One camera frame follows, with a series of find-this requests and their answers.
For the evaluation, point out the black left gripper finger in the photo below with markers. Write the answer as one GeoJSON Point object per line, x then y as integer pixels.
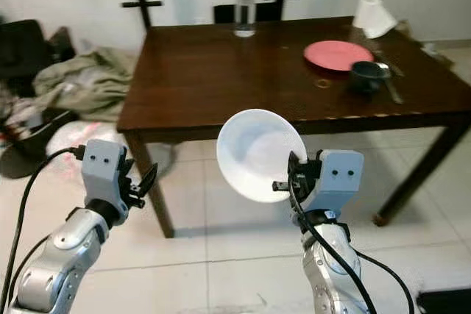
{"type": "Point", "coordinates": [147, 180]}

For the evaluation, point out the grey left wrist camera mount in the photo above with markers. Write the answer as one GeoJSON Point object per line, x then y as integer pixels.
{"type": "Point", "coordinates": [103, 168]}

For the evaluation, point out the dark brown wooden table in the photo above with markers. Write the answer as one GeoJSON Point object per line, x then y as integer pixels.
{"type": "Point", "coordinates": [213, 71]}

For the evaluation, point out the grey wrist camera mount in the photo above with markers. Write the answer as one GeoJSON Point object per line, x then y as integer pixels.
{"type": "Point", "coordinates": [103, 168]}
{"type": "Point", "coordinates": [338, 178]}

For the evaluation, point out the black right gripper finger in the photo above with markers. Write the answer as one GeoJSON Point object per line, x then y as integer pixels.
{"type": "Point", "coordinates": [294, 174]}

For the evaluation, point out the clear plastic water bottle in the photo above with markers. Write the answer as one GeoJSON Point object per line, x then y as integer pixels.
{"type": "Point", "coordinates": [246, 5]}

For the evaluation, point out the white paper towel roll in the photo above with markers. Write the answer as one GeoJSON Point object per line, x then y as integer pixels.
{"type": "Point", "coordinates": [374, 17]}

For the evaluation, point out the black backpack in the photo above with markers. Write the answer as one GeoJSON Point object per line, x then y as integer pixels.
{"type": "Point", "coordinates": [26, 45]}

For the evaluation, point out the olive cloth pile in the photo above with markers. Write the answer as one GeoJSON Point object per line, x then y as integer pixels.
{"type": "Point", "coordinates": [88, 82]}

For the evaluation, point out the black flat box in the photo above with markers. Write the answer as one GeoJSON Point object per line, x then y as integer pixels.
{"type": "Point", "coordinates": [445, 301]}

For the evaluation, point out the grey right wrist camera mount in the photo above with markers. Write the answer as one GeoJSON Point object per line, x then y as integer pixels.
{"type": "Point", "coordinates": [338, 178]}

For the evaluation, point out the pink round plate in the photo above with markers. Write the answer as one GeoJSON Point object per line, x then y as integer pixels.
{"type": "Point", "coordinates": [333, 54]}

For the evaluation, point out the pale shiny round bowl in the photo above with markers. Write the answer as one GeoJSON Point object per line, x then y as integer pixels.
{"type": "Point", "coordinates": [257, 152]}

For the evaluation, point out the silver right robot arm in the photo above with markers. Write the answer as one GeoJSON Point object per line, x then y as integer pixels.
{"type": "Point", "coordinates": [331, 270]}

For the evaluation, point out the silver metal spoon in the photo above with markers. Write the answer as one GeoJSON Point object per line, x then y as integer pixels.
{"type": "Point", "coordinates": [391, 87]}

